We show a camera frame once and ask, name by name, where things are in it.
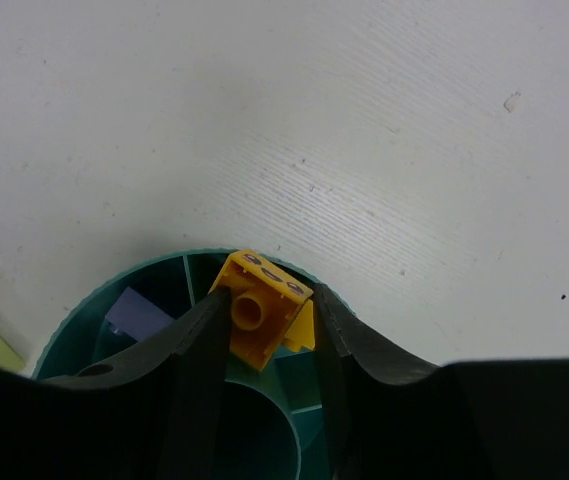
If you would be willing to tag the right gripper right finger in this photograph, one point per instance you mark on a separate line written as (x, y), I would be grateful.
(389, 414)

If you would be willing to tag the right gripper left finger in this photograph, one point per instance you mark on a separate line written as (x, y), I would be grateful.
(148, 412)

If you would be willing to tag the lavender 2x2 lego brick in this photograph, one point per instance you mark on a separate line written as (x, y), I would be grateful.
(135, 316)

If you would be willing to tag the small yellow 2x2 lego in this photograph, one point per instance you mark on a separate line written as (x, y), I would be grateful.
(265, 301)

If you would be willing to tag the yellow 2x4 lego brick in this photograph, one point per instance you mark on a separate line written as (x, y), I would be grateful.
(301, 334)

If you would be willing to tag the teal divided round container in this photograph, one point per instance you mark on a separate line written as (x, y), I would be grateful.
(271, 423)

